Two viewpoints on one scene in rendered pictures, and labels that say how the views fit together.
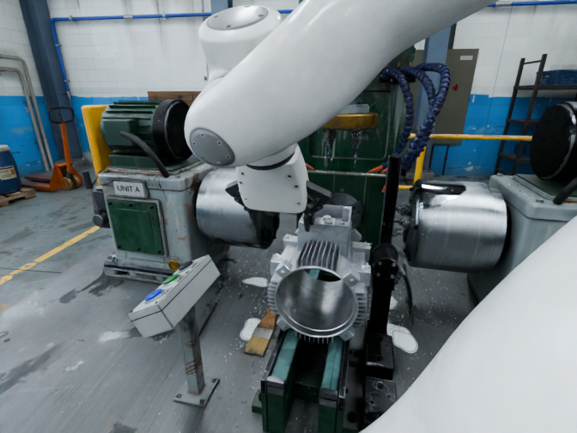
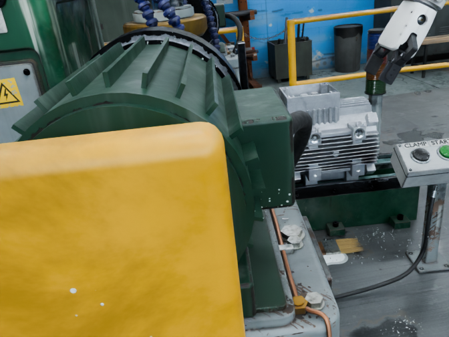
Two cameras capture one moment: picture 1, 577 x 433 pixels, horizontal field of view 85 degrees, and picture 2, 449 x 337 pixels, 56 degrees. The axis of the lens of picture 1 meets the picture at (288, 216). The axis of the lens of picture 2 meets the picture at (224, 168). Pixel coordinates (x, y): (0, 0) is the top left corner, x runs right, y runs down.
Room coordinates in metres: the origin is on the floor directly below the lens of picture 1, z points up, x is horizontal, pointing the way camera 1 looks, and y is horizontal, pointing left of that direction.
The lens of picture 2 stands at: (1.07, 0.80, 1.41)
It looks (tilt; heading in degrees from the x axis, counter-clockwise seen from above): 25 degrees down; 256
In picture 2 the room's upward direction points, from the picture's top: 6 degrees counter-clockwise
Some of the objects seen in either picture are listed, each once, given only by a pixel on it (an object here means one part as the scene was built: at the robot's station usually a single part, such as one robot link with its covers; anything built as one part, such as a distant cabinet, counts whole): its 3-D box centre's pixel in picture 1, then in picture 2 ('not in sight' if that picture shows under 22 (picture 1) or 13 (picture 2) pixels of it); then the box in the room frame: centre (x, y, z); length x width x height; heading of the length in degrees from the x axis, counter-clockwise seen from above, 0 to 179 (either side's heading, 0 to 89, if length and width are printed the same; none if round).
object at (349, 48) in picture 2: not in sight; (347, 48); (-2.16, -4.50, 0.30); 0.39 x 0.39 x 0.60
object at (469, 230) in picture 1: (458, 226); not in sight; (0.81, -0.47, 1.04); 0.41 x 0.25 x 0.25; 76
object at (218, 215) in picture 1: (228, 206); not in sight; (0.98, 0.20, 1.04); 0.37 x 0.25 x 0.25; 76
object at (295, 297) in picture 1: (322, 276); (325, 139); (0.59, -0.07, 1.02); 0.20 x 0.19 x 0.19; 167
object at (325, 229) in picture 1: (325, 228); (308, 104); (0.63, -0.08, 1.11); 0.12 x 0.11 x 0.07; 167
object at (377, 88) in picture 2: not in sight; (375, 85); (0.29, -0.31, 1.05); 0.06 x 0.06 x 0.04
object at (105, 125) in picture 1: (142, 168); (208, 269); (1.02, 0.48, 1.16); 0.33 x 0.26 x 0.42; 76
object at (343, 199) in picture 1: (340, 213); not in sight; (0.98, -0.17, 1.02); 0.15 x 0.02 x 0.15; 76
